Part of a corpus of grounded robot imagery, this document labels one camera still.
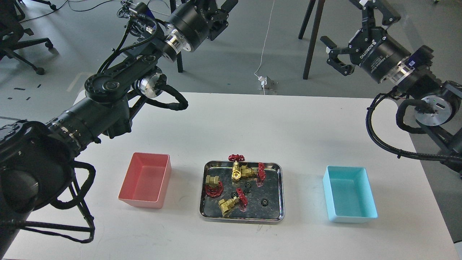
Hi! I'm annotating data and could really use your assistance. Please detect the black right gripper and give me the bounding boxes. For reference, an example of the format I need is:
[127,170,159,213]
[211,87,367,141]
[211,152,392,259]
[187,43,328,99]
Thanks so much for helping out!
[320,0,412,84]

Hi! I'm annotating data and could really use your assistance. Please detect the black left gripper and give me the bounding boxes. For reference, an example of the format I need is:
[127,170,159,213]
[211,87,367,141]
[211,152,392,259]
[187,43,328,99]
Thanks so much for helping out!
[169,0,238,52]

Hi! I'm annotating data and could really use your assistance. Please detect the brass valve red handle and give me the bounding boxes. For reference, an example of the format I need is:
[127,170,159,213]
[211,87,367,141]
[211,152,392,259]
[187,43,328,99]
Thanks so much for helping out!
[205,175,224,198]
[218,188,249,217]
[228,154,245,182]
[240,162,267,182]

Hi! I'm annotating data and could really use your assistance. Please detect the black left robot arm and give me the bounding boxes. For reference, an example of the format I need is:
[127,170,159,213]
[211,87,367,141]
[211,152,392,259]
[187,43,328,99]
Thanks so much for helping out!
[1,0,238,256]

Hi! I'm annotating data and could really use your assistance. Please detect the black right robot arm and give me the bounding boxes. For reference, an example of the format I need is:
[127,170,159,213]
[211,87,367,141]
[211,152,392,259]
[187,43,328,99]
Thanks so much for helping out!
[321,0,462,173]

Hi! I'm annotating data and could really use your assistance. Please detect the light blue plastic box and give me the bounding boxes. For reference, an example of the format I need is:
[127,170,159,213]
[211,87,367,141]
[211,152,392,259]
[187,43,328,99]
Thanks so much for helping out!
[322,165,378,224]

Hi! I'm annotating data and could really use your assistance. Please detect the small black gear centre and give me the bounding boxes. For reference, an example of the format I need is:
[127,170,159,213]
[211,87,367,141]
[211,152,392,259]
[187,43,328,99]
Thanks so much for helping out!
[243,183,252,194]

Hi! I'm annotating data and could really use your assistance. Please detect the pink plastic box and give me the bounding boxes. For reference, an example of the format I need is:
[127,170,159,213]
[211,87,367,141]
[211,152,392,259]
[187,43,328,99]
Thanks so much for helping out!
[118,152,172,209]

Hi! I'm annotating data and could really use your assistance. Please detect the black stand leg right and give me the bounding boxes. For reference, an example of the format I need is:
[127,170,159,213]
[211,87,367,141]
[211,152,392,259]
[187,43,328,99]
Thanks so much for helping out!
[298,0,325,80]

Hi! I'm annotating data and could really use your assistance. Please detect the white power adapter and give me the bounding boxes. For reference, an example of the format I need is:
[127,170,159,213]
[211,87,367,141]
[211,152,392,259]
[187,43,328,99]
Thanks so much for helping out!
[257,76,276,91]

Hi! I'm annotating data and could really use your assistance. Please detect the stainless steel tray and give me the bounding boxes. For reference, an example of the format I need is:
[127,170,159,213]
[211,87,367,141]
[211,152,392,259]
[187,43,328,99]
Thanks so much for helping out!
[199,161,285,223]

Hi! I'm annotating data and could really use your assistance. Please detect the black office chair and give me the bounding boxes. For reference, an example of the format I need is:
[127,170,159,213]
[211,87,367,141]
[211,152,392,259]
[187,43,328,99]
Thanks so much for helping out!
[0,0,53,75]

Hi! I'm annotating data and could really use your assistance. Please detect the white cable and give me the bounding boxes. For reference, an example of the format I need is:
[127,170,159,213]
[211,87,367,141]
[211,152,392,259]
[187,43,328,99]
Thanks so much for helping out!
[254,0,276,95]

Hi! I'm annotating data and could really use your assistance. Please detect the black floor cables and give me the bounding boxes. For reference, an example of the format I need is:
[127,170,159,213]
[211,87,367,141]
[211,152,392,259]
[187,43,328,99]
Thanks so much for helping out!
[18,0,174,23]

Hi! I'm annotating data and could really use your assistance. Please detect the brass valve top red handle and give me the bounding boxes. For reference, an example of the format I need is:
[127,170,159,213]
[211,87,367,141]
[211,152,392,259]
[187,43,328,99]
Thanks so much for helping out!
[228,154,245,182]

